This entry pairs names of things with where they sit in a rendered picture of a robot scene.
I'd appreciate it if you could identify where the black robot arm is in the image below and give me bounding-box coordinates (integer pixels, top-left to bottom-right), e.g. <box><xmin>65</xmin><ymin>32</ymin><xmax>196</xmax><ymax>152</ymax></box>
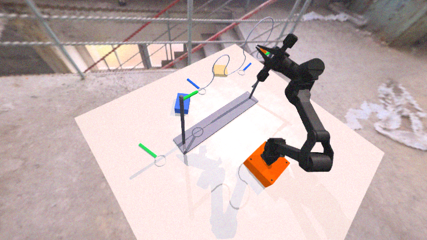
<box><xmin>260</xmin><ymin>58</ymin><xmax>334</xmax><ymax>172</ymax></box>

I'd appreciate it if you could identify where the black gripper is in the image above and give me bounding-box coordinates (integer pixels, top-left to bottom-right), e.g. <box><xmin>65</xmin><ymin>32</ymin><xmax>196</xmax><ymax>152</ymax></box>
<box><xmin>255</xmin><ymin>33</ymin><xmax>297</xmax><ymax>82</ymax></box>

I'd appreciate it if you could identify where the grey ring with green handle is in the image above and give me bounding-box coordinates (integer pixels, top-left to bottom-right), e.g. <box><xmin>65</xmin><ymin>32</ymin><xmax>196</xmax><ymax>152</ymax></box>
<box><xmin>138</xmin><ymin>143</ymin><xmax>167</xmax><ymax>167</ymax></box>

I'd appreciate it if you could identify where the blue box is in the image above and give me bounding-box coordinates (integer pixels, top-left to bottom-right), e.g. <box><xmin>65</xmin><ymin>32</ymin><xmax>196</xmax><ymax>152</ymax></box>
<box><xmin>175</xmin><ymin>93</ymin><xmax>190</xmax><ymax>114</ymax></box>

